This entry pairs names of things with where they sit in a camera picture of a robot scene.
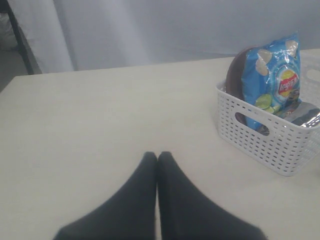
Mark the brown round plate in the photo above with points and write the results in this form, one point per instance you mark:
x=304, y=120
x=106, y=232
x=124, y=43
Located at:
x=233, y=82

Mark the grey backdrop curtain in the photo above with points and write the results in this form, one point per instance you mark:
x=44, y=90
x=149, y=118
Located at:
x=77, y=35

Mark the silver foil packet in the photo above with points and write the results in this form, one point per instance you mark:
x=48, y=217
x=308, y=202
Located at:
x=302, y=114

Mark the blue chips bag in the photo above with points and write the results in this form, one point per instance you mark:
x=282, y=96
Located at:
x=271, y=74

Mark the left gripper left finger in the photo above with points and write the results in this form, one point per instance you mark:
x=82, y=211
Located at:
x=128, y=215

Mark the white perforated plastic basket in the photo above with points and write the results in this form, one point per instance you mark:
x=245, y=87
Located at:
x=285, y=150

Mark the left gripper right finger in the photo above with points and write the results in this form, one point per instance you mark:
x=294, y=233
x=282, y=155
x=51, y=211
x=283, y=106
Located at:
x=187, y=214

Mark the black metal frame post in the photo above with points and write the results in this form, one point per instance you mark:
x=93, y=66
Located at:
x=21, y=47

